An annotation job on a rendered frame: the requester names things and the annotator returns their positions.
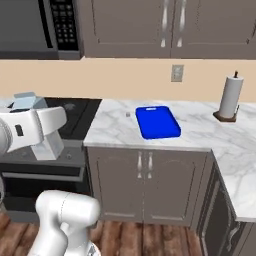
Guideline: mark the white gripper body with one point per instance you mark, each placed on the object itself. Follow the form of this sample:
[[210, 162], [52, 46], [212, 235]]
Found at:
[[48, 148]]

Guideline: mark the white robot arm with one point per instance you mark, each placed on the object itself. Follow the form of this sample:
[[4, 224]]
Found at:
[[63, 210]]

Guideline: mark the small grey sugar cube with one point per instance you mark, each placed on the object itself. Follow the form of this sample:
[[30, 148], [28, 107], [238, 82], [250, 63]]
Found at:
[[128, 114]]

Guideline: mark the blue tray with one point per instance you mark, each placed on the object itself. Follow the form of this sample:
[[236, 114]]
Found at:
[[156, 122]]

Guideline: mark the grey oven knob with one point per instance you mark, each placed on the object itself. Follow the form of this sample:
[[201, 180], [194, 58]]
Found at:
[[69, 156]]

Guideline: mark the black hob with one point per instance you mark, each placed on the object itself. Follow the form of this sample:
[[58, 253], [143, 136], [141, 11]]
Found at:
[[80, 116]]

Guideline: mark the pale blue box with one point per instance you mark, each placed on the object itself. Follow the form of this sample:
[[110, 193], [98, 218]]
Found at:
[[26, 100]]

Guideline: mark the grey base cupboard door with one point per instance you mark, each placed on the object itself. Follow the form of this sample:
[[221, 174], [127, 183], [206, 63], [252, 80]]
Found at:
[[115, 183], [175, 186]]

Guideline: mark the grey microwave oven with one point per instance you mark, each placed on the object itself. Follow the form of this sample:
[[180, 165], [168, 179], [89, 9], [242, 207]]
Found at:
[[26, 26]]

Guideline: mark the dark paper towel holder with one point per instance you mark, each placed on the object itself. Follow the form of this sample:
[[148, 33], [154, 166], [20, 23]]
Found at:
[[225, 117]]

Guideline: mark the dark grey dishwasher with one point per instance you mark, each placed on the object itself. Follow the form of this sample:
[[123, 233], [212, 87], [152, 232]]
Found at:
[[216, 213]]

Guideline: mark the white paper towel roll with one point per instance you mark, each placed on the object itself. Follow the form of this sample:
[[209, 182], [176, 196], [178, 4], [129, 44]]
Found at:
[[231, 96]]

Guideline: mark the grey wall cupboard door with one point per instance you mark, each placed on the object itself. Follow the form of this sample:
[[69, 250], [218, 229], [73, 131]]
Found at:
[[126, 26], [216, 26]]

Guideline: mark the grey wall outlet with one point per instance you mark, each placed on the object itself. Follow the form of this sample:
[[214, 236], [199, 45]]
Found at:
[[177, 73]]

